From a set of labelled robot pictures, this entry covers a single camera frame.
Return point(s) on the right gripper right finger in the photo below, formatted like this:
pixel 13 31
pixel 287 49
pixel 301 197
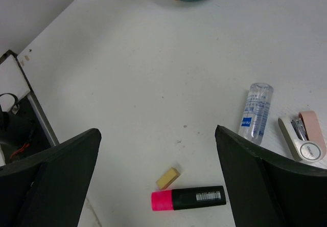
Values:
pixel 267 189

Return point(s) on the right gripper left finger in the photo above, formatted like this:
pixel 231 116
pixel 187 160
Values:
pixel 49 188

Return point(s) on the small tan eraser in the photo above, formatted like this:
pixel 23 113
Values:
pixel 167 178

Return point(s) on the pink black highlighter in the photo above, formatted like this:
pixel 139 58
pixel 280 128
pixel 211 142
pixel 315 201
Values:
pixel 188 198

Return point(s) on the clear blue glue bottle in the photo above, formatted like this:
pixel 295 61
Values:
pixel 256 111

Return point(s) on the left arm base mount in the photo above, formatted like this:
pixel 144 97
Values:
pixel 25 129

